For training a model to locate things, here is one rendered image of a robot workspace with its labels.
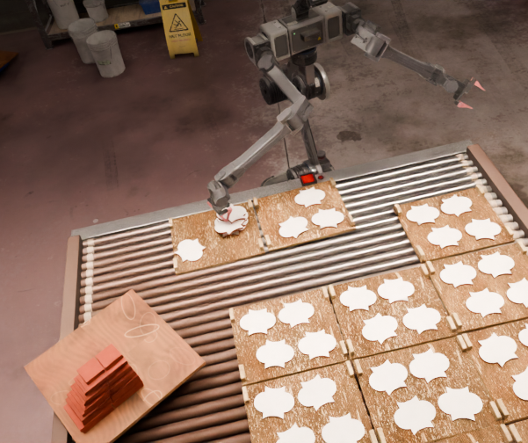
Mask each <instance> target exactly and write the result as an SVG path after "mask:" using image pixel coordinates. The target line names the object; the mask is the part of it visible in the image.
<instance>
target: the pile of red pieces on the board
mask: <svg viewBox="0 0 528 443"><path fill-rule="evenodd" d="M95 357H96V359H95V358H94V357H93V358H92V359H90V360H89V361H88V362H86V363H85V364H84V365H82V366H81V367H80V368H78V369H77V372H78V373H79V375H77V376H76V377H75V378H74V380H75V383H74V384H72V385H71V386H70V387H71V388H72V390H71V391H69V393H68V394H67V396H68V397H67V398H66V399H65V400H66V402H67V404H66V405H64V406H63V408H64V410H65V411H66V412H67V413H68V414H69V416H70V417H71V419H72V420H73V421H74V423H75V424H76V426H77V427H78V429H79V430H80V431H81V432H83V433H86V432H87V431H89V430H90V429H91V428H92V427H93V426H94V425H96V424H97V423H98V422H100V421H101V420H102V419H103V418H105V417H106V416H107V415H109V414H110V413H111V412H112V411H113V410H114V408H113V407H112V405H113V406H114V407H115V408H117V407H118V406H120V405H121V404H122V403H123V402H125V401H126V399H127V398H129V397H130V396H131V395H133V394H134V393H135V392H136V391H138V390H139V389H140V388H141V387H143V386H144V384H143V381H142V380H141V378H140V377H139V375H138V374H137V373H136V372H135V371H134V370H133V369H132V368H131V366H130V365H129V364H128V362H127V360H126V359H125V358H124V357H123V355H122V354H121V353H120V352H119V351H118V349H117V348H116V347H115V346H114V345H113V344H110V345H108V346H107V347H106V348H105V349H104V350H103V351H101V352H100V353H99V354H97V355H96V356H95Z"/></svg>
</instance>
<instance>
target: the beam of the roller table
mask: <svg viewBox="0 0 528 443"><path fill-rule="evenodd" d="M470 145H473V143H472V142H471V141H470V140H465V141H462V142H455V143H451V144H446V145H443V146H439V147H435V148H431V149H424V150H420V151H416V152H412V153H408V154H404V155H400V156H393V157H389V158H385V159H381V160H378V161H373V162H370V163H362V164H359V165H354V166H351V167H347V168H342V169H339V170H334V171H328V172H323V173H320V174H316V175H315V177H316V180H317V183H321V182H324V181H328V180H329V178H333V179H334V180H335V182H336V183H340V182H344V181H347V180H352V179H355V178H362V177H366V176H371V175H374V174H378V173H382V172H386V171H393V170H397V169H400V168H405V167H409V166H413V165H417V164H420V163H428V162H431V161H436V160H439V159H443V158H447V157H451V156H456V155H459V154H466V152H467V146H470ZM319 176H324V179H321V180H320V179H318V177H319ZM301 187H302V184H301V182H300V179H299V178H297V179H293V180H289V181H285V182H281V183H277V184H273V185H267V186H262V187H258V188H254V189H250V190H247V191H242V192H236V193H231V194H229V195H230V197H231V198H230V200H229V201H228V203H229V204H232V205H237V204H241V203H245V202H248V200H249V199H251V202H253V198H254V197H256V198H257V199H259V198H263V197H266V196H270V195H273V194H277V193H280V192H286V191H290V190H293V189H297V188H301ZM211 210H213V209H212V208H211V207H210V206H209V205H208V204H207V200H201V201H197V202H192V203H189V204H185V205H181V206H177V207H170V208H166V209H162V210H158V211H155V212H150V213H146V214H139V215H136V216H131V217H127V218H124V219H119V220H116V221H109V222H105V223H100V224H97V225H93V226H89V227H85V228H81V229H74V230H71V236H78V235H80V237H81V238H82V240H83V241H87V240H88V239H91V238H99V237H102V236H109V235H113V234H118V233H121V232H126V231H129V230H133V229H140V228H144V227H148V226H152V225H156V224H160V223H164V222H168V221H169V218H171V217H172V219H173V220H174V219H177V218H181V217H186V216H189V215H193V214H200V213H204V212H207V211H211Z"/></svg>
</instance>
